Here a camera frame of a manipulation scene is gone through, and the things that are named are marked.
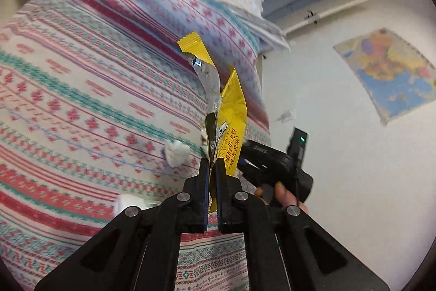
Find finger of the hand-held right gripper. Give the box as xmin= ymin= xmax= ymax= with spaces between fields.
xmin=238 ymin=159 xmax=274 ymax=187
xmin=243 ymin=140 xmax=289 ymax=163

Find wall map poster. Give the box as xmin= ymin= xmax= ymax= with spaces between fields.
xmin=333 ymin=28 xmax=436 ymax=126

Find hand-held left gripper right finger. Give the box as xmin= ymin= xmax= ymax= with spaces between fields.
xmin=216 ymin=161 xmax=389 ymax=291

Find small white paper wad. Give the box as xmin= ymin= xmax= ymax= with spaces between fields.
xmin=114 ymin=195 xmax=150 ymax=215

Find large yellow snack wrapper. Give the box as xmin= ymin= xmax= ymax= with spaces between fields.
xmin=177 ymin=32 xmax=247 ymax=213

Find white paper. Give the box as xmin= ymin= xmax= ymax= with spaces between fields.
xmin=164 ymin=140 xmax=191 ymax=167

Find person's right hand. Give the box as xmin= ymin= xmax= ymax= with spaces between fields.
xmin=255 ymin=182 xmax=309 ymax=215

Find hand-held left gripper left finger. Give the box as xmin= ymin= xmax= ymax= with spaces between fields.
xmin=34 ymin=158 xmax=210 ymax=291

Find patterned striped blanket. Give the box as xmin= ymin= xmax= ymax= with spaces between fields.
xmin=0 ymin=0 xmax=273 ymax=291

